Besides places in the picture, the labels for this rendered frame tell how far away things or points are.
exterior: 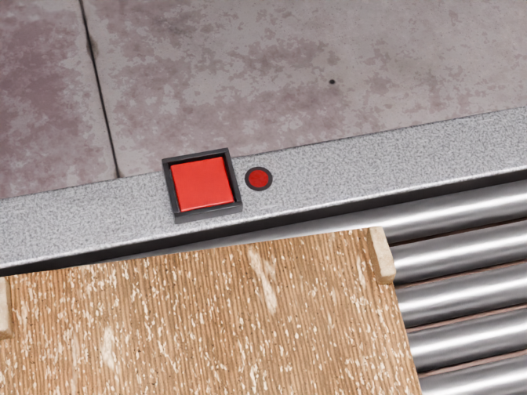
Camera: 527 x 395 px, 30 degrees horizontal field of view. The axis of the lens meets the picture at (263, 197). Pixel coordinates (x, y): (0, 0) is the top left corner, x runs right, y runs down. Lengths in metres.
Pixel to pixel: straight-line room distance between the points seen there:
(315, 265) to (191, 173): 0.17
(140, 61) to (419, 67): 0.66
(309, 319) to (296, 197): 0.16
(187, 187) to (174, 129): 1.15
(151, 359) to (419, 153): 0.39
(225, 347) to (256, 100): 1.33
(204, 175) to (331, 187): 0.14
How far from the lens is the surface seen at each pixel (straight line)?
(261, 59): 2.34
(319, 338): 1.01
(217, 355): 0.99
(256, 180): 1.10
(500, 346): 1.07
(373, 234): 1.03
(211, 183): 1.08
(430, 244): 1.09
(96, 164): 2.19
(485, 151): 1.17
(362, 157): 1.13
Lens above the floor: 1.87
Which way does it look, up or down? 61 degrees down
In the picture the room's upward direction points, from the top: 7 degrees clockwise
